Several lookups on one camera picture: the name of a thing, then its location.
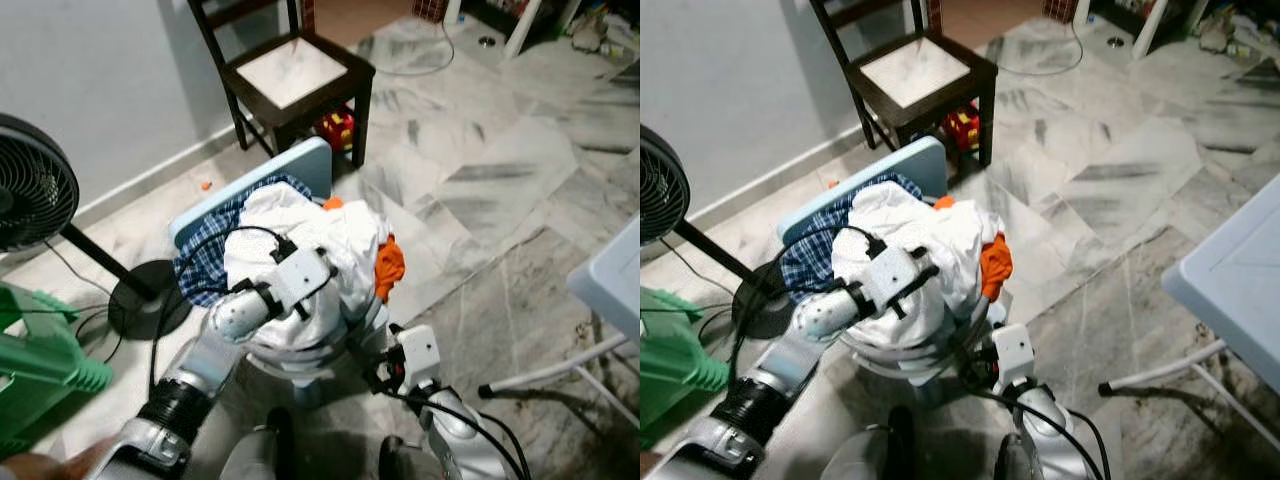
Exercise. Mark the white shirt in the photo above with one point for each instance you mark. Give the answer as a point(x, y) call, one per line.
point(950, 235)
point(340, 235)

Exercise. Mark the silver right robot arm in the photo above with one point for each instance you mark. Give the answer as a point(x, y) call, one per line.
point(1045, 430)
point(460, 435)

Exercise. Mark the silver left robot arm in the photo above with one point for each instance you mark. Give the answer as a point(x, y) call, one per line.
point(235, 315)
point(830, 315)

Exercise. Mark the orange cloth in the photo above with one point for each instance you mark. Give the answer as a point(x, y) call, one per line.
point(388, 265)
point(995, 265)

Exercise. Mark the grey robot right leg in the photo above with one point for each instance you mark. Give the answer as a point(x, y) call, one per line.
point(400, 465)
point(1012, 465)

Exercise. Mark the grey robot leg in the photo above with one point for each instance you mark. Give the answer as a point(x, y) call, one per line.
point(1012, 465)
point(860, 455)
point(250, 455)
point(400, 465)

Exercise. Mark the blue plaid garment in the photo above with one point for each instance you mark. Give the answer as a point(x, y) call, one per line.
point(815, 260)
point(215, 235)

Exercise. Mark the grey robot left leg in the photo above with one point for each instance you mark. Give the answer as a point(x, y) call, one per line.
point(860, 455)
point(250, 455)

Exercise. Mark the red yellow toy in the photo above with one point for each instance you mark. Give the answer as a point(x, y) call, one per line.
point(337, 128)
point(962, 128)

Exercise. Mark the dark wooden chair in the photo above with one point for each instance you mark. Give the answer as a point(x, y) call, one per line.
point(300, 112)
point(920, 112)

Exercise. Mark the white plastic folding table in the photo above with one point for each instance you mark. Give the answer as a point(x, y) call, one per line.
point(610, 280)
point(1230, 270)

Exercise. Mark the green plastic chair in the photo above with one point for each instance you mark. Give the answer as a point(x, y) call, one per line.
point(675, 370)
point(40, 370)

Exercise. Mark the black standing fan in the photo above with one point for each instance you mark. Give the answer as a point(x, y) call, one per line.
point(30, 185)
point(660, 190)

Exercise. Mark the person bare foot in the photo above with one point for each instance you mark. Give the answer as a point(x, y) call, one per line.
point(650, 468)
point(40, 468)

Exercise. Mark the red mesh basket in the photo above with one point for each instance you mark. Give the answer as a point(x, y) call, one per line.
point(430, 8)
point(1060, 8)

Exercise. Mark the white shelf bench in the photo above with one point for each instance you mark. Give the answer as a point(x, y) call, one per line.
point(522, 25)
point(1150, 20)

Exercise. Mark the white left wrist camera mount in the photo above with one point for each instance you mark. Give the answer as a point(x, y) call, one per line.
point(892, 278)
point(300, 278)

